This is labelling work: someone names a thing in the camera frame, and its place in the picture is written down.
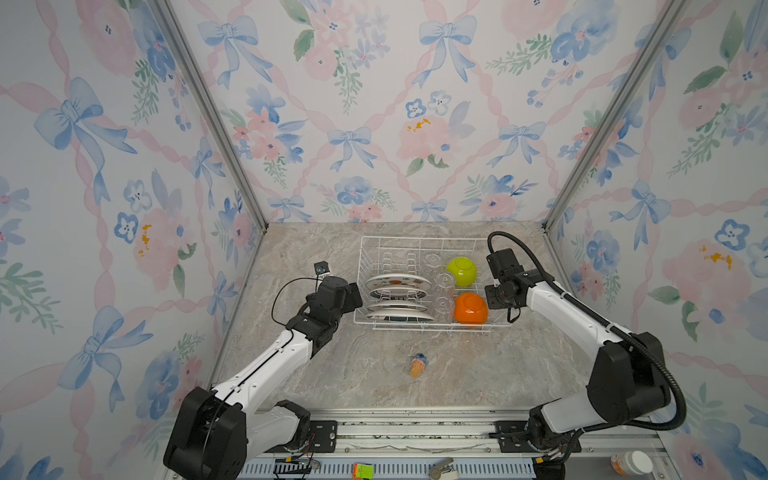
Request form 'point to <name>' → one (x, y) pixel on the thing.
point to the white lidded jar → (634, 462)
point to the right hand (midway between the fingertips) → (501, 295)
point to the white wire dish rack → (424, 256)
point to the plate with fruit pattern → (398, 282)
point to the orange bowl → (470, 309)
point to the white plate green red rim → (400, 317)
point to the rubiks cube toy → (362, 471)
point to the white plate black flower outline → (398, 306)
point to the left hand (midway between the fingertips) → (343, 286)
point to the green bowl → (464, 269)
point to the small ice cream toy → (417, 365)
